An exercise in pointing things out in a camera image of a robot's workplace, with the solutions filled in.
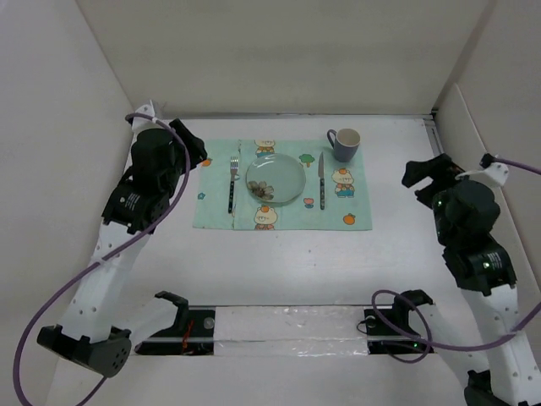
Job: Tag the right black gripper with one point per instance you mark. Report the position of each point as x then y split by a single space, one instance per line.
441 167

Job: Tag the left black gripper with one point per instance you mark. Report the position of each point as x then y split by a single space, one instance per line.
194 145

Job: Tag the silver fork dark handle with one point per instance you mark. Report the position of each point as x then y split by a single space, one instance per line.
234 162

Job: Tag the pale green glass plate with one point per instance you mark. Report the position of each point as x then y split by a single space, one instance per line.
275 178

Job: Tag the purple mug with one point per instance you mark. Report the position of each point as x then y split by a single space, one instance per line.
344 143

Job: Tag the green cartoon print cloth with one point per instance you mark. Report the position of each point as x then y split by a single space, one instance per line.
347 205

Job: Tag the silver knife dark handle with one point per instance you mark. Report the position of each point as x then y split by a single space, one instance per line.
321 174

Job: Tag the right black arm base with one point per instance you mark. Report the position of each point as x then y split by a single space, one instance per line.
394 325

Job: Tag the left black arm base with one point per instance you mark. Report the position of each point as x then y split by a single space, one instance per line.
191 333

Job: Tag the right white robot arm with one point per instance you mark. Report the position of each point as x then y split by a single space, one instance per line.
501 370

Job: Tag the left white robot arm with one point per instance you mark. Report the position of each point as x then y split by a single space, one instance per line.
151 186

